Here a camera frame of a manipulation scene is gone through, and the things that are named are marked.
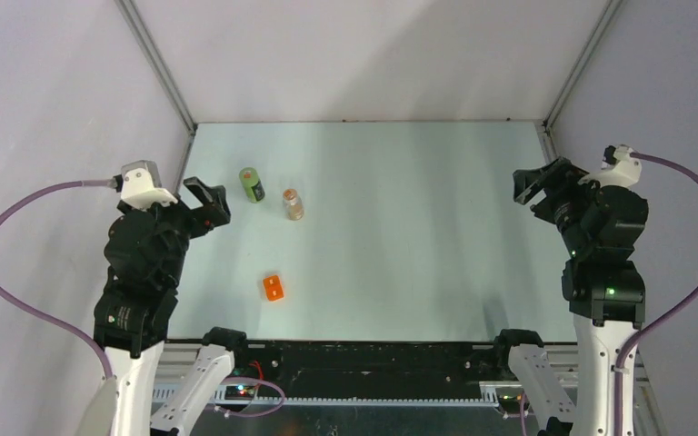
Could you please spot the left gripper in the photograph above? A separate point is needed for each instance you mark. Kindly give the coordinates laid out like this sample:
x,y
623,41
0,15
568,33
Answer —
x,y
217,210

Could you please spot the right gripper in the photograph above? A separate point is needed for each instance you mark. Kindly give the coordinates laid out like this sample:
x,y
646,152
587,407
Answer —
x,y
560,177

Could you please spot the clear pill bottle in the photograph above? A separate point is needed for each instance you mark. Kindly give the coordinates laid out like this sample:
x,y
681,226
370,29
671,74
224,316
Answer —
x,y
293,204

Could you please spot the orange pill box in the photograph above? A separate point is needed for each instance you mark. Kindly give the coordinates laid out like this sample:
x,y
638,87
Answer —
x,y
273,288

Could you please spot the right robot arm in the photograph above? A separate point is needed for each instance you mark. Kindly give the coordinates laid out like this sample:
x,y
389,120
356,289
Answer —
x,y
600,218

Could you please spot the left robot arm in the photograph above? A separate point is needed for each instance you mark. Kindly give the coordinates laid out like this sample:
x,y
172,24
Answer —
x,y
146,252

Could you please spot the green pill bottle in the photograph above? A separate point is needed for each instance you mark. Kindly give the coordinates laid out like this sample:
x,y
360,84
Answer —
x,y
252,184

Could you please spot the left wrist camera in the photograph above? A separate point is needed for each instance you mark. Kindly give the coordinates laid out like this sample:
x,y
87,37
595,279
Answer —
x,y
141,186

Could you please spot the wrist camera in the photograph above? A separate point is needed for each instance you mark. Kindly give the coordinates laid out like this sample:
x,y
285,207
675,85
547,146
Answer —
x,y
141,186
619,168

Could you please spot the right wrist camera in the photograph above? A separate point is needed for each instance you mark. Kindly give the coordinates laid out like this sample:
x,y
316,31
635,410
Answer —
x,y
619,168

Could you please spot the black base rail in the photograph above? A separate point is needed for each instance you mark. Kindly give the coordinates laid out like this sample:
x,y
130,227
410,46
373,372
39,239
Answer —
x,y
369,373

